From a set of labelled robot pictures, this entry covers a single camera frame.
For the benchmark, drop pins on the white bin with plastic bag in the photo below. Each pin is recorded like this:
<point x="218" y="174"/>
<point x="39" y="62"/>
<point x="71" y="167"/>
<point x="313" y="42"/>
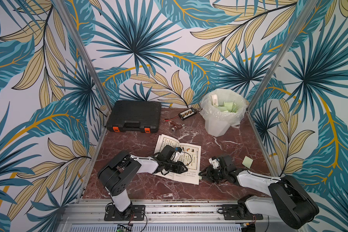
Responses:
<point x="222" y="109"/>

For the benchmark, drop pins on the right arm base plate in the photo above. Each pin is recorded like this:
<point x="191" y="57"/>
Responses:
<point x="238" y="212"/>

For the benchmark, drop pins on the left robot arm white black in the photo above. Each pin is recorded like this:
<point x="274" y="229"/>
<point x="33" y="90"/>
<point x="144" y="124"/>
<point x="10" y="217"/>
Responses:
<point x="120" y="171"/>

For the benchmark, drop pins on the green sticky note top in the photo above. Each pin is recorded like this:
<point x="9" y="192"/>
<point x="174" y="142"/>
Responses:
<point x="247" y="162"/>

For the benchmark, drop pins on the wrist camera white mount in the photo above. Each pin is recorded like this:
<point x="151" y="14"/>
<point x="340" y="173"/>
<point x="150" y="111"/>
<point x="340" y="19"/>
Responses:
<point x="177" y="154"/>
<point x="214" y="162"/>

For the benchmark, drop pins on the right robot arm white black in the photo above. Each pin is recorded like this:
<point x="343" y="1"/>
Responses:
<point x="285" y="198"/>

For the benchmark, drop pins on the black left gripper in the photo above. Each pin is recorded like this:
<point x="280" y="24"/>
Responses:
<point x="179" y="169"/>

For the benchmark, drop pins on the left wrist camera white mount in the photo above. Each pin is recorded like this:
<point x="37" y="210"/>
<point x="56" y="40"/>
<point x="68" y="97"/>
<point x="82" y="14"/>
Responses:
<point x="177" y="154"/>

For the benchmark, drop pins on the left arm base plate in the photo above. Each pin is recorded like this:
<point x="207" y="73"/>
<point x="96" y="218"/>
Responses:
<point x="133" y="213"/>

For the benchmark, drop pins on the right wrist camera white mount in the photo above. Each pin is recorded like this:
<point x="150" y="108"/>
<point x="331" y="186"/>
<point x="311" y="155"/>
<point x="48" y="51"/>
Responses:
<point x="214" y="162"/>

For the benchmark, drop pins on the black plastic tool case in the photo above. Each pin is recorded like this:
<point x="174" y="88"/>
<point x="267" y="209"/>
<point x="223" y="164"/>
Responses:
<point x="139" y="116"/>

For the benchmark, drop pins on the black terminal board with connectors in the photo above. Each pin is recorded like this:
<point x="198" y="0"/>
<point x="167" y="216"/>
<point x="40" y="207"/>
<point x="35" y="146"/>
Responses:
<point x="187" y="113"/>

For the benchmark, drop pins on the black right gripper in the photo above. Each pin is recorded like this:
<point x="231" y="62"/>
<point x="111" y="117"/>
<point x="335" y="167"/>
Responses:
<point x="213" y="174"/>

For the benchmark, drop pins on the Chinese picture book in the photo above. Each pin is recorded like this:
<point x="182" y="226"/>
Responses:
<point x="190" y="156"/>

